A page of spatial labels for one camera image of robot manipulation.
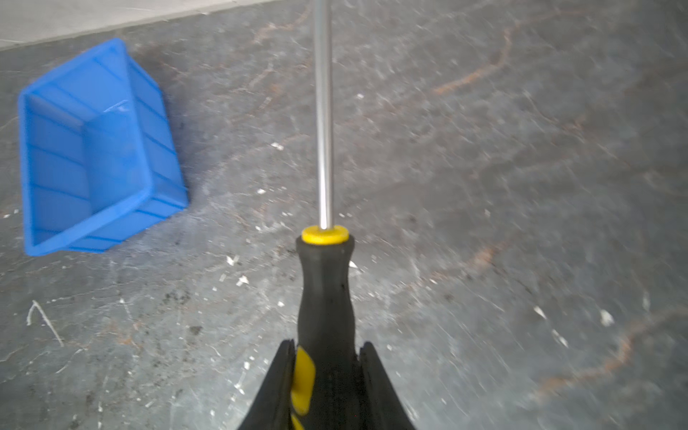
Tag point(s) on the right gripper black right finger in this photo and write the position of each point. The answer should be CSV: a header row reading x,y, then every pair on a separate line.
x,y
381,406

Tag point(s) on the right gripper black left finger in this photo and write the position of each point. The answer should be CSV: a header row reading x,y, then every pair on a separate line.
x,y
271,409

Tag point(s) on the black and yellow screwdriver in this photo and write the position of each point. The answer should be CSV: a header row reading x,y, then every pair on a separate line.
x,y
324,389

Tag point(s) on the blue plastic bin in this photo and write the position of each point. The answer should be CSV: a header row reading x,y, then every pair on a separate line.
x,y
98,161

